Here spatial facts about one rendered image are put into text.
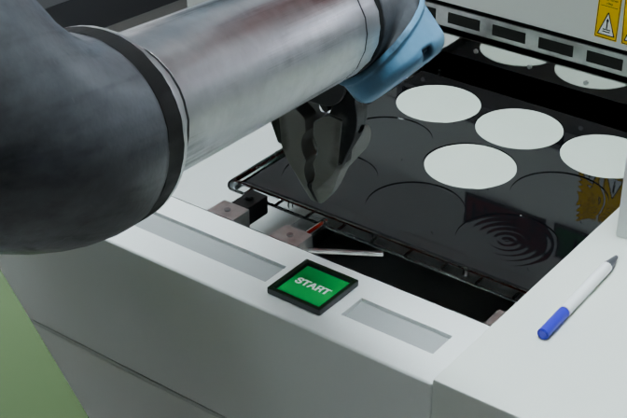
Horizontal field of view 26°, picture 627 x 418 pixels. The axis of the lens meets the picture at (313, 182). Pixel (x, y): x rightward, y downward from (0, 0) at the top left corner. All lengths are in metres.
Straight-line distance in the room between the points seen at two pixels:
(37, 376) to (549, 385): 0.43
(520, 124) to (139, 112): 1.02
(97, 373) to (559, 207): 0.49
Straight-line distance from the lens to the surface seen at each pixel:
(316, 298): 1.14
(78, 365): 1.37
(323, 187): 1.09
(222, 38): 0.68
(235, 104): 0.67
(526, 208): 1.41
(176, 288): 1.20
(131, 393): 1.33
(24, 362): 1.20
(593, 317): 1.14
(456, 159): 1.49
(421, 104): 1.60
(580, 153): 1.52
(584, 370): 1.08
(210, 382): 1.23
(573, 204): 1.42
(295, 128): 1.08
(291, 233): 1.33
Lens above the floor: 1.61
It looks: 30 degrees down
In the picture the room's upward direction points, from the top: straight up
